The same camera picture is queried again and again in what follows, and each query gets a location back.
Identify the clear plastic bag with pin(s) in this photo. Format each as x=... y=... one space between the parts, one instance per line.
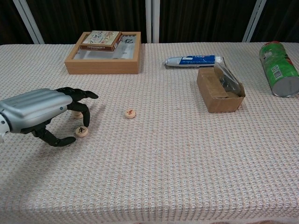
x=230 y=81

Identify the wooden chess piece black character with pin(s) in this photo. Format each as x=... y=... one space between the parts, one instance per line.
x=81 y=132

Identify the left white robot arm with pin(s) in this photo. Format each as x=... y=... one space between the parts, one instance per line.
x=2 y=130

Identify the brown calligraphy card box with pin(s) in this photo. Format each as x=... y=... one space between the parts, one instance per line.
x=100 y=38

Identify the beige woven tablecloth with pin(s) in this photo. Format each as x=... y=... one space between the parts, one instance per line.
x=163 y=163

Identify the wooden chess piece red character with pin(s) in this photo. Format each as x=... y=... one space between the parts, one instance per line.
x=78 y=117
x=130 y=113
x=78 y=114

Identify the green chip can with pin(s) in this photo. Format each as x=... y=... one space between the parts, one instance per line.
x=278 y=67

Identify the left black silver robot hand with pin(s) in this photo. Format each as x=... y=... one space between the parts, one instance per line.
x=35 y=105

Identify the blue white toothpaste tube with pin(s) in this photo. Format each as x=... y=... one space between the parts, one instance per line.
x=196 y=60

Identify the white frame post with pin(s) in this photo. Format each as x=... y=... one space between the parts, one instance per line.
x=254 y=21
x=148 y=21
x=29 y=22

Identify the square wooden frame tray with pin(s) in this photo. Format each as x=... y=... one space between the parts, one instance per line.
x=102 y=67

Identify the open brown cardboard box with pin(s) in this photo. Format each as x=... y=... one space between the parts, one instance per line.
x=219 y=102

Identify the dark pleated curtain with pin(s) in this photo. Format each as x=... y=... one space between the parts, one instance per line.
x=9 y=21
x=93 y=18
x=205 y=21
x=280 y=21

